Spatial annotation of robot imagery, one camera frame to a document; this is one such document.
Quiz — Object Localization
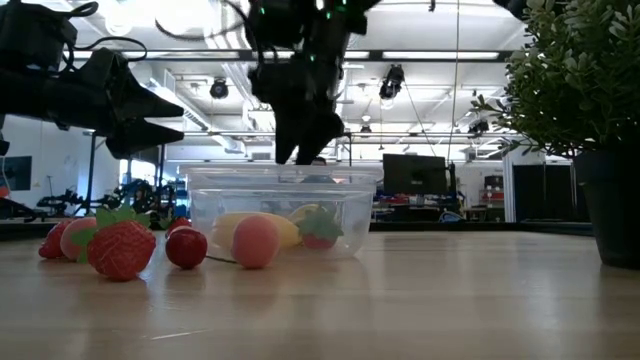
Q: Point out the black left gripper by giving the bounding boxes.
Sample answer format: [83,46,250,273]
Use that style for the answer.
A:
[0,47,185,160]

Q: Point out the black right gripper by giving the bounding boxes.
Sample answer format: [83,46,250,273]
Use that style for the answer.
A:
[248,57,346,165]

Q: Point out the yellow toy lemon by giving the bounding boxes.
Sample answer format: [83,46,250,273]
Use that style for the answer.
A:
[288,202,324,224]

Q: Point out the clear plastic tupperware container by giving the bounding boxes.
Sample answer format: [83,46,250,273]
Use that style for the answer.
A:
[179,164,385,260]

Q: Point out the red toy strawberry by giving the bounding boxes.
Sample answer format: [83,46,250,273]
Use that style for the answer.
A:
[38,219,71,261]
[297,206,346,251]
[71,205,158,282]
[159,214,194,236]

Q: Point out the pink toy peach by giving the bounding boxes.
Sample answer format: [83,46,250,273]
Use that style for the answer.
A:
[59,216,99,263]
[230,214,282,271]

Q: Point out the yellow toy banana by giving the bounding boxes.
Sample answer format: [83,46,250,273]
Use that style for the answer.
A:
[212,210,303,251]

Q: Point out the red toy cherry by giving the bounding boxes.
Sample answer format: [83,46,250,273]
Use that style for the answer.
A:
[164,225,237,271]

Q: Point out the person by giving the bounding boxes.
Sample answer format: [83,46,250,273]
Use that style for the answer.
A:
[299,156,337,185]

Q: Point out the black ceiling lamp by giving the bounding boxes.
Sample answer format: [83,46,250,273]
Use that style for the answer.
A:
[378,63,406,101]
[208,77,230,100]

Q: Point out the black monitor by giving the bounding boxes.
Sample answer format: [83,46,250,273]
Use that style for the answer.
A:
[382,153,449,196]

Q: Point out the long ceiling light bar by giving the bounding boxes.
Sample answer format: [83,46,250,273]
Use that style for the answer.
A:
[64,48,514,64]

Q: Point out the black partition panels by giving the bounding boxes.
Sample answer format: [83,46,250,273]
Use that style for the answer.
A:
[512,162,589,224]

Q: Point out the green plant in black pot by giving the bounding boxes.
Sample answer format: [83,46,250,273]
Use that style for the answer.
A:
[469,0,640,271]

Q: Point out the small black background frame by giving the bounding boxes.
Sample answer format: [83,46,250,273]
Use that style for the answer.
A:
[334,131,354,169]

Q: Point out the black upright stand frame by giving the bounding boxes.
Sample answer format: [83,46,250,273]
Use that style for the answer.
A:
[84,130,169,216]

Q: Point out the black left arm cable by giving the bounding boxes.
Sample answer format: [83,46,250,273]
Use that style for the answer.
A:
[62,1,149,64]

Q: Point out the long horizontal ceiling rail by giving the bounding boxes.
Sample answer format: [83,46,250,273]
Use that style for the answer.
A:
[184,130,506,139]

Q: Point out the dark wall picture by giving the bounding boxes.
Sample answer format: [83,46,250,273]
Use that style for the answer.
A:
[0,155,34,192]

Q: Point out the black aluminium table frame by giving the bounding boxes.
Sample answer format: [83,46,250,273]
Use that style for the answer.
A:
[0,217,596,242]

